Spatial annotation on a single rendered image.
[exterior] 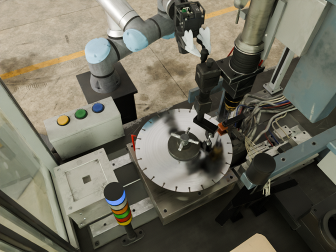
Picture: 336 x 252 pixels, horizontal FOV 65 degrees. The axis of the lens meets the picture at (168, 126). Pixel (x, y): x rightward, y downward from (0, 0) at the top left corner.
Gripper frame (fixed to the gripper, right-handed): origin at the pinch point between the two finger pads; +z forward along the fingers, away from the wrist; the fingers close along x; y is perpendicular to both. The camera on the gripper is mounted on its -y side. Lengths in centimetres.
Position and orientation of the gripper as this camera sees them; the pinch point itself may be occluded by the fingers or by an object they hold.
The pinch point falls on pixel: (202, 54)
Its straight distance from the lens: 74.8
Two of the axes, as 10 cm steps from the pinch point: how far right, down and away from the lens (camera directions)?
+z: 3.1, 7.7, -5.6
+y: 0.1, -5.9, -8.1
